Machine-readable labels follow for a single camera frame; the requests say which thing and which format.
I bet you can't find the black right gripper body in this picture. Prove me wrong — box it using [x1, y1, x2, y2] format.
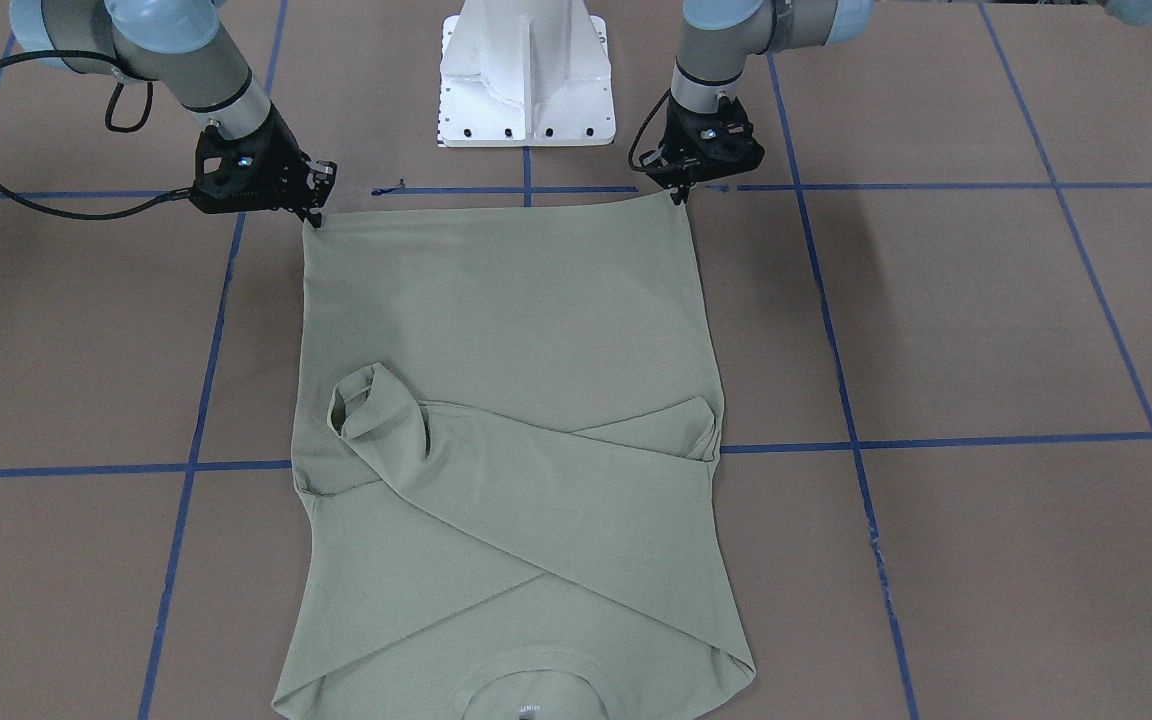
[191, 108, 312, 214]

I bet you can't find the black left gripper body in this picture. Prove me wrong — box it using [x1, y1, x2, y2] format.
[641, 94, 765, 185]

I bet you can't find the olive green long-sleeve shirt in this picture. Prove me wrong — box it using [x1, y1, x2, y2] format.
[271, 192, 756, 719]

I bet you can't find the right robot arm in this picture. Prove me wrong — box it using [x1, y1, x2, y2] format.
[10, 1, 338, 227]

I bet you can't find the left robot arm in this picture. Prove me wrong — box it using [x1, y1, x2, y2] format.
[627, 1, 876, 205]

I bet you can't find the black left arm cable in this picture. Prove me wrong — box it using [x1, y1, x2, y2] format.
[628, 90, 675, 170]

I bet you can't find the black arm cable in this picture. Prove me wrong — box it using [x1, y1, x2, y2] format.
[628, 90, 675, 170]
[0, 50, 199, 221]

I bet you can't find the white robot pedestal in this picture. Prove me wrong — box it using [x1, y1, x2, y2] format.
[435, 1, 617, 149]

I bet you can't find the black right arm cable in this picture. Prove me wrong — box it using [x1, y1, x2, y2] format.
[0, 50, 199, 221]

